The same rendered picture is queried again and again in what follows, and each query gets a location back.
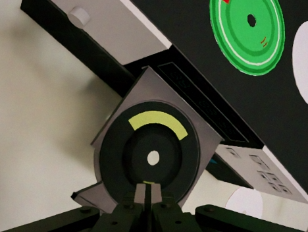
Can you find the white disc with centre hole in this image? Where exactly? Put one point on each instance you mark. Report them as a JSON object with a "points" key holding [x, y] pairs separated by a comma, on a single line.
{"points": [[300, 60], [246, 199]]}

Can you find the green round disc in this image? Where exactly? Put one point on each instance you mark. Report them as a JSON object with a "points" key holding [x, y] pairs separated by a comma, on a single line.
{"points": [[252, 50]]}

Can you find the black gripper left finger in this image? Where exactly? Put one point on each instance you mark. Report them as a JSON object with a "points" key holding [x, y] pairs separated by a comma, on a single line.
{"points": [[129, 216]]}

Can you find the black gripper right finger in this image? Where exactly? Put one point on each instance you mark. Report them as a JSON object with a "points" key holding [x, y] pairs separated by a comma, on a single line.
{"points": [[164, 215]]}

